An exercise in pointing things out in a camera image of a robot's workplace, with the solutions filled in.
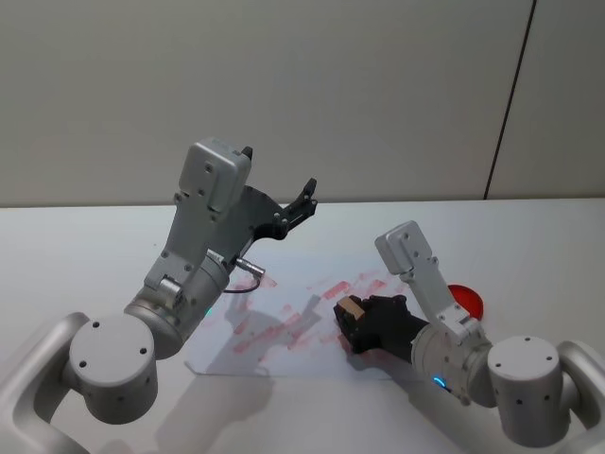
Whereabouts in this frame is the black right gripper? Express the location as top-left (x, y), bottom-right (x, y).
top-left (332, 295), bottom-right (430, 366)

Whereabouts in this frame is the thin dark cable silver plug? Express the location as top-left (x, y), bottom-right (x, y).
top-left (221, 257), bottom-right (267, 295)

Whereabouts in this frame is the clear sheet with red marks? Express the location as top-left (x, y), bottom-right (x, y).
top-left (182, 254), bottom-right (418, 378)

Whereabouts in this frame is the small tan eraser block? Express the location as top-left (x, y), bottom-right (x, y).
top-left (336, 295), bottom-right (367, 320)

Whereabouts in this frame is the round red disc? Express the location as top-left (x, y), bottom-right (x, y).
top-left (445, 283), bottom-right (486, 320)

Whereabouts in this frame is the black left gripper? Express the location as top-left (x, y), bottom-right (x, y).
top-left (225, 146), bottom-right (319, 271)

